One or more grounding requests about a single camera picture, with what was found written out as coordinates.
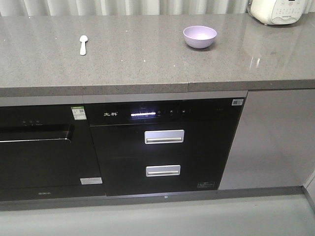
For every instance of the lilac plastic bowl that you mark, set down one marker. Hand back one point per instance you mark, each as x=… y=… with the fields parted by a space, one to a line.
x=199 y=37

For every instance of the pale green plastic spoon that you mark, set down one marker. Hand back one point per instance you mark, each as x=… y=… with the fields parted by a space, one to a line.
x=83 y=40

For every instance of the black drawer sterilizer cabinet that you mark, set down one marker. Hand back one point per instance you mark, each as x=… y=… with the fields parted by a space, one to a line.
x=153 y=147

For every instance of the black built-in dishwasher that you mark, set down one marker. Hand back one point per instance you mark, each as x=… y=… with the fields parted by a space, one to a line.
x=46 y=152

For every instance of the white rice cooker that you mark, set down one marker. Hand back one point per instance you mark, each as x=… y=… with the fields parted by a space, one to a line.
x=276 y=12

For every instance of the white pleated curtain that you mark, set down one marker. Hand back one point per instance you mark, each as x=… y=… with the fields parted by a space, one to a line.
x=119 y=7

